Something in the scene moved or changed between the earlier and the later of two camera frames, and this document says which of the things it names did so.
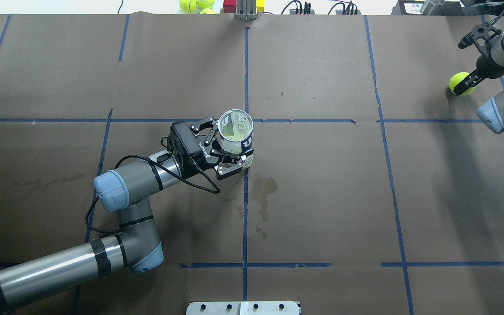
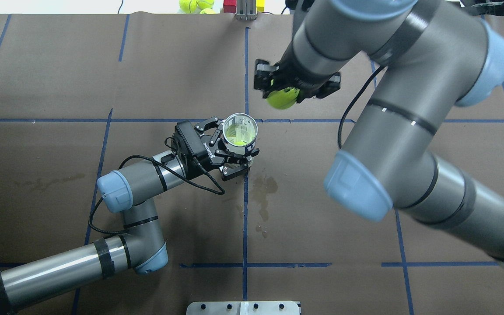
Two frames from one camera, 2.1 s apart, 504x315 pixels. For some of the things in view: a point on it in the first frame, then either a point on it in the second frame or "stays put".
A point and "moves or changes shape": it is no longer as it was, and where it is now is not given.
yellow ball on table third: x=208 y=11 stays put
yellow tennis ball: x=456 y=79 moves or changes shape
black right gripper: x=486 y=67 -> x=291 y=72
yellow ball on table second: x=204 y=4 stays put
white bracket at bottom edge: x=243 y=308 stays put
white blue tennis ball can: x=236 y=127 stays put
